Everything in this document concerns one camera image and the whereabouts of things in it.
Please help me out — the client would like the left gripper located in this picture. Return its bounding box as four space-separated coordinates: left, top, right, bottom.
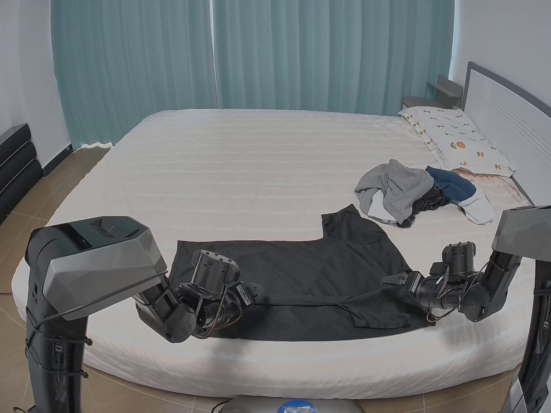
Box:
201 281 257 329

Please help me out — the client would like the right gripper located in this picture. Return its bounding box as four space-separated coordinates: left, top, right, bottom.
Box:
381 269 447 311

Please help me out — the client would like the black T-shirt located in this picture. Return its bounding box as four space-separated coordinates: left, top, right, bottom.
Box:
166 204 435 342

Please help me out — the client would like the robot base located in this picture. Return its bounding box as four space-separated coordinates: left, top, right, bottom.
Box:
228 396 351 413

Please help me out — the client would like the bed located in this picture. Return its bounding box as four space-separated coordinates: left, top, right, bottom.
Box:
11 61 551 399

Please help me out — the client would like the white garment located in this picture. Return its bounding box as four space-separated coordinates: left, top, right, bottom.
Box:
368 192 397 223
458 190 493 225

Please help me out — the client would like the black patterned garment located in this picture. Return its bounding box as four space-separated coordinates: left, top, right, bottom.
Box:
398 185 450 229

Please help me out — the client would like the grey garment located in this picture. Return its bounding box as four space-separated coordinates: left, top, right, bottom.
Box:
354 159 434 225

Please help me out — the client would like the dark blue garment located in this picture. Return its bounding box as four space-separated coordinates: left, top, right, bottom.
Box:
425 165 478 201

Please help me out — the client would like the white printed pillow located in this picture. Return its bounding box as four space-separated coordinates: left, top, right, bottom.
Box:
398 106 516 175

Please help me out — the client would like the grey bedside table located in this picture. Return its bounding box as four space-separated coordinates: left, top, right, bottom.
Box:
402 74 463 108

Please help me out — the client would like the blue-green curtain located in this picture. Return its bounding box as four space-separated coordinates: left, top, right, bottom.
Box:
213 0 455 113
51 0 218 149

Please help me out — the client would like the black chest of drawers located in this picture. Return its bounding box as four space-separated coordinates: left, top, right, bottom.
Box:
0 123 44 225

